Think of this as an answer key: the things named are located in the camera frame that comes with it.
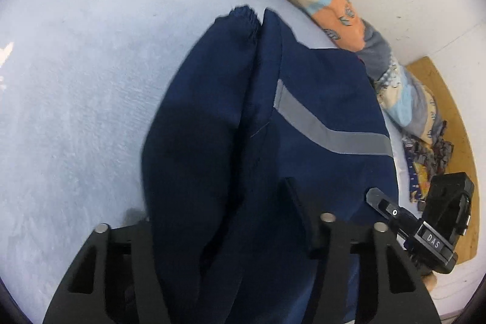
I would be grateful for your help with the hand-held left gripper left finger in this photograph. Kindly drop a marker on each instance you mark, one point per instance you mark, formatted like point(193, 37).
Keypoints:
point(140, 244)

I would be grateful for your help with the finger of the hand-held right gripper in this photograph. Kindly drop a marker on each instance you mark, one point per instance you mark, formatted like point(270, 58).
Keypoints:
point(391, 212)

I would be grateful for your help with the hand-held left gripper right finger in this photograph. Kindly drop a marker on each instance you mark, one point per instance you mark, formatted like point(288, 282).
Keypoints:
point(303, 217)

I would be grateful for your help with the navy blue jacket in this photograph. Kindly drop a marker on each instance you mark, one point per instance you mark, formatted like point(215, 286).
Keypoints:
point(227, 157)

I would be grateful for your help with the person's right hand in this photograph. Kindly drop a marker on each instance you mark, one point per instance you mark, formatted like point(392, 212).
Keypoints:
point(431, 281)

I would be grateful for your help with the blue yellow patterned cloth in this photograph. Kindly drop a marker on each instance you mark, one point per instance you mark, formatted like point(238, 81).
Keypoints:
point(415, 172)

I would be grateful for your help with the wooden board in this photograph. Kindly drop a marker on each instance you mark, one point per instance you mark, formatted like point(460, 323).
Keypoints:
point(455, 126)

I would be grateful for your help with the light blue bed sheet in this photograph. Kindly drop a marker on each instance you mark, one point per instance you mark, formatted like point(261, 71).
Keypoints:
point(95, 81)

